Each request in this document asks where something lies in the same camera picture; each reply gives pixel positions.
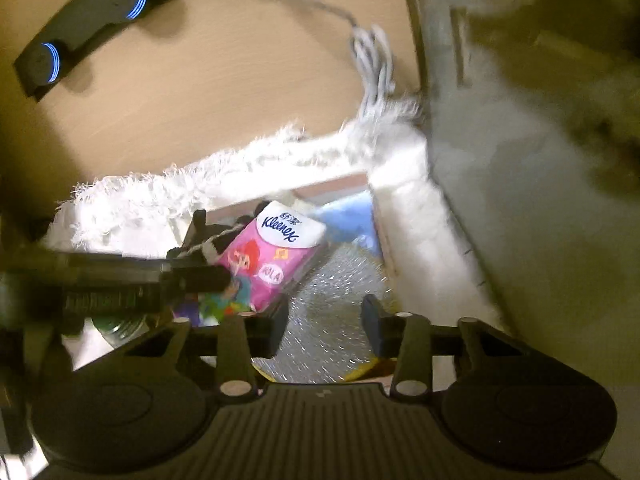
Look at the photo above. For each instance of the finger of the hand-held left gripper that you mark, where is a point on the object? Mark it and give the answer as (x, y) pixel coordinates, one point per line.
(197, 277)

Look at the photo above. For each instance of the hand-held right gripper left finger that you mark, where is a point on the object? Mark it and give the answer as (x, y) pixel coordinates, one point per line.
(275, 330)

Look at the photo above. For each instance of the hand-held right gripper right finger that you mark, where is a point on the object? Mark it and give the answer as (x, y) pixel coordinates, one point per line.
(372, 322)

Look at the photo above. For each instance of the pink tissue pack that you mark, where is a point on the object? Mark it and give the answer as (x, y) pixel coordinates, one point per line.
(280, 255)

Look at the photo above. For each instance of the colourful printed packet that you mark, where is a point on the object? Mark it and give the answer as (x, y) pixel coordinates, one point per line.
(220, 305)

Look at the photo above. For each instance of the silver glitter round pouch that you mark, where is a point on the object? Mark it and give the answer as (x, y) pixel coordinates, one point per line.
(330, 310)

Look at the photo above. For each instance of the black and white knit item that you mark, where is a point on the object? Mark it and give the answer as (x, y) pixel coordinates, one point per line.
(227, 240)

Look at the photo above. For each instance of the blue cloth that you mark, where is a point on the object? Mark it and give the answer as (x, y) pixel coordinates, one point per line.
(350, 220)

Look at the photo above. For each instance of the grey computer case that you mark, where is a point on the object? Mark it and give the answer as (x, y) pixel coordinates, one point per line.
(525, 160)

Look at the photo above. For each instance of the black power strip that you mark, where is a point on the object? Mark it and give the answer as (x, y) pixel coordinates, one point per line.
(95, 25)

